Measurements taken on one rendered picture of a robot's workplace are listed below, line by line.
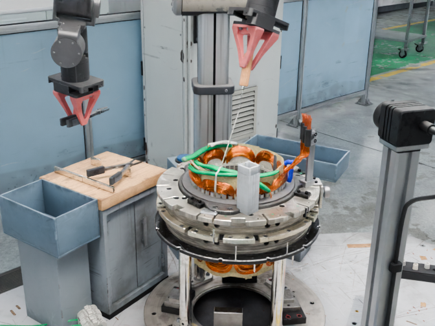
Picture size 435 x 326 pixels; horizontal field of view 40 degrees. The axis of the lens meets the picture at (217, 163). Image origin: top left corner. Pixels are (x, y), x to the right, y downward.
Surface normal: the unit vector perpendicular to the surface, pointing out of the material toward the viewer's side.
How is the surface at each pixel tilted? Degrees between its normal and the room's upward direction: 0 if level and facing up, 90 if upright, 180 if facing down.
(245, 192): 90
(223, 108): 90
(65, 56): 95
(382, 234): 90
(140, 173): 0
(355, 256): 0
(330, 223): 0
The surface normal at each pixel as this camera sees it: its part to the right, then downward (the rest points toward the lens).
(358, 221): 0.01, -0.93
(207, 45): 0.11, 0.37
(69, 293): 0.81, 0.23
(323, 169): -0.46, 0.33
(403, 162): 0.32, 0.36
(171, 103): -0.72, 0.25
